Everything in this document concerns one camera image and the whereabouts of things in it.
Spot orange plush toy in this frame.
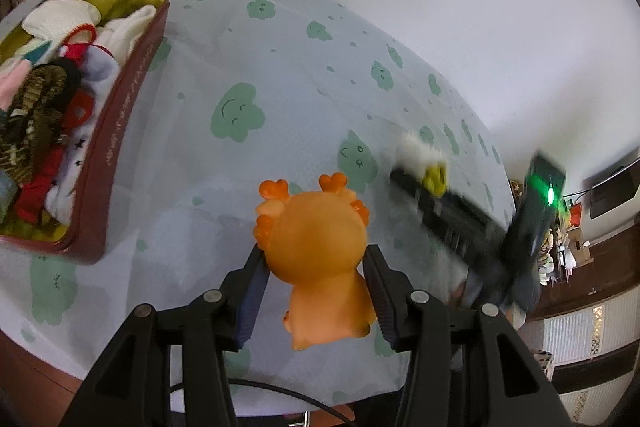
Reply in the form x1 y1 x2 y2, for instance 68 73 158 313
253 172 376 351

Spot black gold knit sock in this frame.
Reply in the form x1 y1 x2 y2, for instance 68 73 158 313
1 57 81 185

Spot white red drawstring pouch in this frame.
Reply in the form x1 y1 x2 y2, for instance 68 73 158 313
14 43 120 225

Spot red gold toffee tin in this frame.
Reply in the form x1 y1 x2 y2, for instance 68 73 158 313
1 0 170 265

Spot white socks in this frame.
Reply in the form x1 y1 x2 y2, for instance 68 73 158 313
93 4 156 66

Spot pink white wipes packet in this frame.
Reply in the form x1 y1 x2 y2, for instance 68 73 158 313
0 38 51 112

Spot white knit glove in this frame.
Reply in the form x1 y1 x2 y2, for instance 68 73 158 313
22 0 102 44

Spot cluttered wooden shelf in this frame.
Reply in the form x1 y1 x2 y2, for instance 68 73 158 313
518 197 639 426

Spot black monitor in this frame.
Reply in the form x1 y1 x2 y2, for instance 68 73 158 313
582 146 639 219

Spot cloud patterned tablecloth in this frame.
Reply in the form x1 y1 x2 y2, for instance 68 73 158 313
1 0 514 377

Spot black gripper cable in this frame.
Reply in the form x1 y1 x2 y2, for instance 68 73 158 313
169 378 356 427

